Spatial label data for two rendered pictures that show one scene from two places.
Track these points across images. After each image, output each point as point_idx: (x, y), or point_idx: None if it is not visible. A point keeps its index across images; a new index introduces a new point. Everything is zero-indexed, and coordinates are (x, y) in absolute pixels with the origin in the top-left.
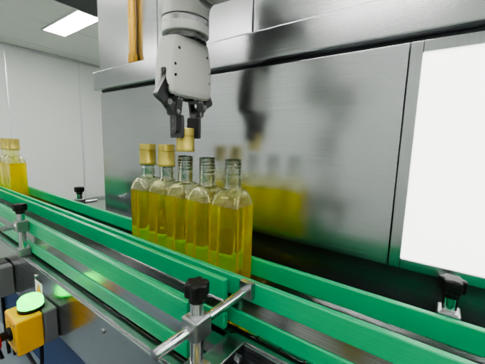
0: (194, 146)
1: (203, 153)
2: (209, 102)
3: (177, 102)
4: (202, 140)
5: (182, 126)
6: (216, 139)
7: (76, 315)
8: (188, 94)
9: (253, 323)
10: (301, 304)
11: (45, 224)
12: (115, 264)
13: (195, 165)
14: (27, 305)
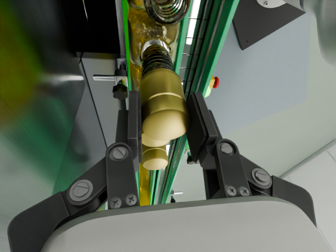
0: (50, 158)
1: (42, 131)
2: (33, 226)
3: (245, 174)
4: (33, 160)
5: (204, 111)
6: (1, 132)
7: None
8: (220, 207)
9: None
10: None
11: None
12: (226, 31)
13: (61, 126)
14: (208, 87)
